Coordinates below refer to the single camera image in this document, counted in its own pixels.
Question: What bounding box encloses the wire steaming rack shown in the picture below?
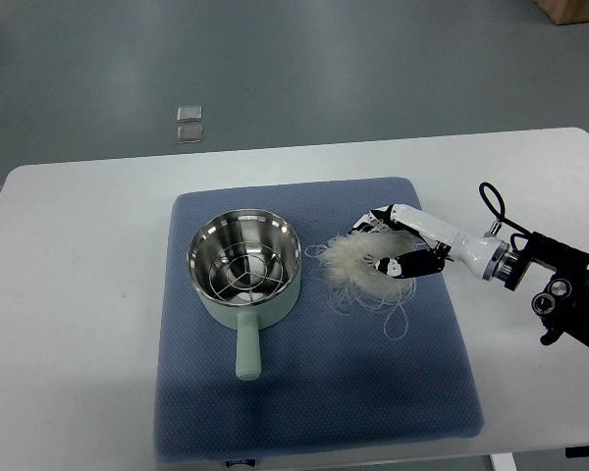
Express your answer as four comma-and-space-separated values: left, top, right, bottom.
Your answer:
206, 249, 289, 305

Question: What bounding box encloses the metal floor plate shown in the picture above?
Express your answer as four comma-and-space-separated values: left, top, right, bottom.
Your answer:
177, 105, 202, 123
177, 123, 203, 143

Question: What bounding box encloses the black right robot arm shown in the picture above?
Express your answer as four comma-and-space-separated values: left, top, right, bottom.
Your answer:
479, 182, 589, 348

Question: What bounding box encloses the blue fabric mat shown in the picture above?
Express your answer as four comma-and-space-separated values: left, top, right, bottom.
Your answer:
154, 178, 484, 463

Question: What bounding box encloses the lower metal floor plate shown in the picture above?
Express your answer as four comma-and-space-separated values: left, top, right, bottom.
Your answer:
177, 123, 203, 143

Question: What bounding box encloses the white table leg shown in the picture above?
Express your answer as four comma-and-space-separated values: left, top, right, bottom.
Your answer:
490, 452, 517, 471

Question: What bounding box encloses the mint green pot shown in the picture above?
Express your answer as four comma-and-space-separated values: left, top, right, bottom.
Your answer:
187, 209, 302, 381

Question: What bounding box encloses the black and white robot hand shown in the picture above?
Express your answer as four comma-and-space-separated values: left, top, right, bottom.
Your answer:
351, 204, 510, 281

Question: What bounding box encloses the black table control panel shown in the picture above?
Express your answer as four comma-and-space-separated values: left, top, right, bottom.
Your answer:
564, 445, 589, 459

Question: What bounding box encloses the white vermicelli nest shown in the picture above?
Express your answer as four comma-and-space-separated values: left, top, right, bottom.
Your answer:
303, 231, 419, 341

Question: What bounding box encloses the upper metal floor plate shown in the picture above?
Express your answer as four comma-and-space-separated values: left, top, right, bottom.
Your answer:
177, 105, 202, 123

